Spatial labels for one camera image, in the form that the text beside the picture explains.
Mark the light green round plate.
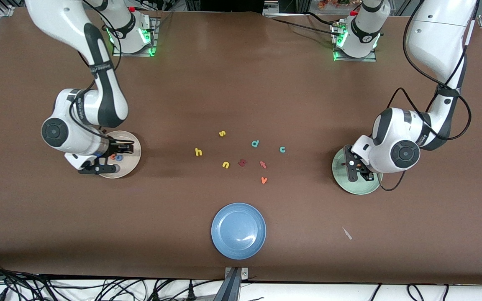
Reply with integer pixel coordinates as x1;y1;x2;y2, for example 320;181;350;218
332;145;384;196

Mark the beige round plate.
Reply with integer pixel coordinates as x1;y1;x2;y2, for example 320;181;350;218
98;130;142;179

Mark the brown table cover sheet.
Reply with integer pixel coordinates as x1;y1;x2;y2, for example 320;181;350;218
0;8;482;285

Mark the blue round plate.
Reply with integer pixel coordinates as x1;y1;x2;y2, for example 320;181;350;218
211;203;267;260

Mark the orange flower bunch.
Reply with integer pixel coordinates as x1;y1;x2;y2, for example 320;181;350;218
318;0;350;10

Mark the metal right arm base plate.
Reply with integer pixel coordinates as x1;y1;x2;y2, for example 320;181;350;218
112;18;159;57

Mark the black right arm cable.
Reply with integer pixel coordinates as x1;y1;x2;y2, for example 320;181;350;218
69;0;122;138

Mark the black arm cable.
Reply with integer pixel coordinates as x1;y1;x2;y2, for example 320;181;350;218
381;0;472;192
69;0;122;138

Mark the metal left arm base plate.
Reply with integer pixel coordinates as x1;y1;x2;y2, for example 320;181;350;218
332;21;378;63

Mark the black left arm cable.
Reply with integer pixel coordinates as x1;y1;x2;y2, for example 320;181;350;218
381;0;472;192

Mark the black cable on table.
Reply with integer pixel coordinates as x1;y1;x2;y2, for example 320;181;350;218
265;12;342;38

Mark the grey metal camera bracket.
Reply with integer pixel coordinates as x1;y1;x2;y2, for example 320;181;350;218
214;267;249;301

